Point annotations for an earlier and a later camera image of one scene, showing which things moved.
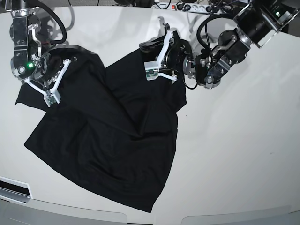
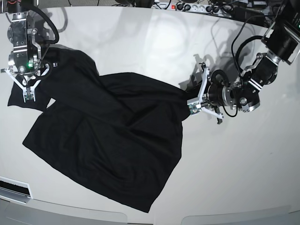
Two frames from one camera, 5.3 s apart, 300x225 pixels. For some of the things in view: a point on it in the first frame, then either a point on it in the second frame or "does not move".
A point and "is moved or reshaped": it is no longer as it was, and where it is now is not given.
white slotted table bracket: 18,191 does not move
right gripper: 181,61 → 220,91
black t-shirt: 113,131 is moved or reshaped
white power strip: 202,8 does not move
